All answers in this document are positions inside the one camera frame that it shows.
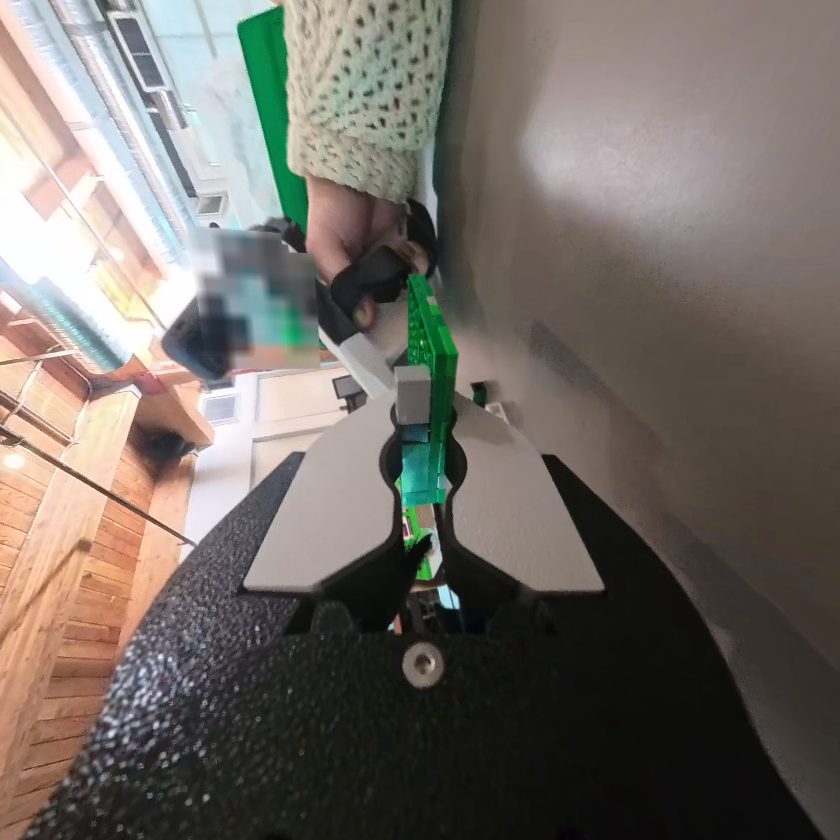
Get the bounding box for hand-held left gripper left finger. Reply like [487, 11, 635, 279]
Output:
[243, 397, 403, 597]

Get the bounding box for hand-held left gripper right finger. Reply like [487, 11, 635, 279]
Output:
[446, 394, 606, 597]

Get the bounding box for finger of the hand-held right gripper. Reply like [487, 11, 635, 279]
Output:
[318, 282, 411, 403]

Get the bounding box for green lego plate assembly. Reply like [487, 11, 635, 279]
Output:
[392, 274, 462, 508]

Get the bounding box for person's right hand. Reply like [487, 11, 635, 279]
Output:
[305, 177, 439, 329]

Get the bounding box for black metal rod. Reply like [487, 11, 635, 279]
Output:
[0, 425, 198, 547]

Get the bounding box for wooden beam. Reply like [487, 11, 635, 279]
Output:
[0, 386, 144, 815]

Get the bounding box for silver air duct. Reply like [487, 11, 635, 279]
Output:
[49, 0, 198, 217]

